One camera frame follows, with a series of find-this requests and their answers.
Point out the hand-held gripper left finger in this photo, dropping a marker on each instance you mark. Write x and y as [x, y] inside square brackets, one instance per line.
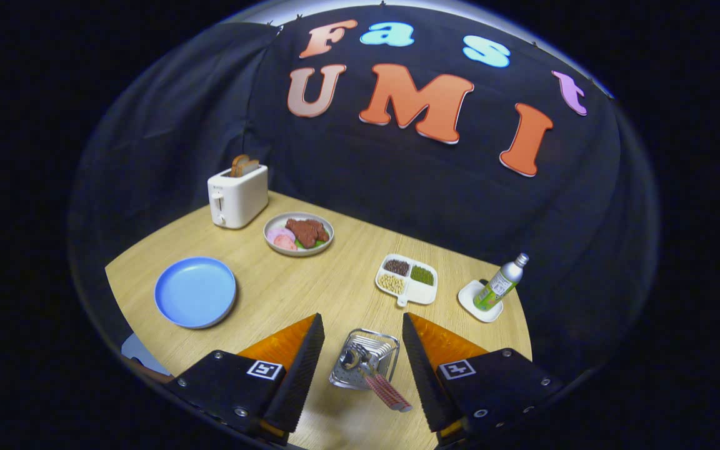
[294, 381]

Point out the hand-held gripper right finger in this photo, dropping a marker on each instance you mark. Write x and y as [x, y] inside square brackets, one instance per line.
[425, 381]

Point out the white divided dish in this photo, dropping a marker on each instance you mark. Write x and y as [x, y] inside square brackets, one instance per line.
[425, 294]

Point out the small white square dish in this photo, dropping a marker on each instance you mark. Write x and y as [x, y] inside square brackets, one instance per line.
[469, 299]

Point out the pile of yellow soybeans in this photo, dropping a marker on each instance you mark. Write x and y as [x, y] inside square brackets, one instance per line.
[391, 284]

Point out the pile of green beans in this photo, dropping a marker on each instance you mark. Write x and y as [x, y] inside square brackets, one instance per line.
[422, 275]

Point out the pile of dark red beans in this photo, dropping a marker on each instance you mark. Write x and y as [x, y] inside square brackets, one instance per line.
[397, 267]

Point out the silver bottle with green label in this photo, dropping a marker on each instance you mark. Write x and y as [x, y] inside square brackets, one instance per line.
[497, 287]

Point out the round white food plate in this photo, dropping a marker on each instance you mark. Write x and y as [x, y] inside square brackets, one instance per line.
[282, 252]

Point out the blue plate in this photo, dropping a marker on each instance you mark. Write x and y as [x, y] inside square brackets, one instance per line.
[194, 294]

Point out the green vegetable leaves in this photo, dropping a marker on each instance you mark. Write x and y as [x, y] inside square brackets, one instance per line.
[313, 245]

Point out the pink ham slices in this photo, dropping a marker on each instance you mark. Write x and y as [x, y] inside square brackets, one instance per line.
[280, 239]

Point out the brown meat piece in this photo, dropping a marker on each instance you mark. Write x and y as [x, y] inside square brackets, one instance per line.
[305, 231]

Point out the white flat object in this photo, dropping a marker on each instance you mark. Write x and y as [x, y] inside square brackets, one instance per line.
[138, 353]

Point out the white toaster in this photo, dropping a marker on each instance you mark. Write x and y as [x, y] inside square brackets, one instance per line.
[238, 200]

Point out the toasted bread slices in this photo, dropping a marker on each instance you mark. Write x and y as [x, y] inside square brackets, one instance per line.
[244, 165]

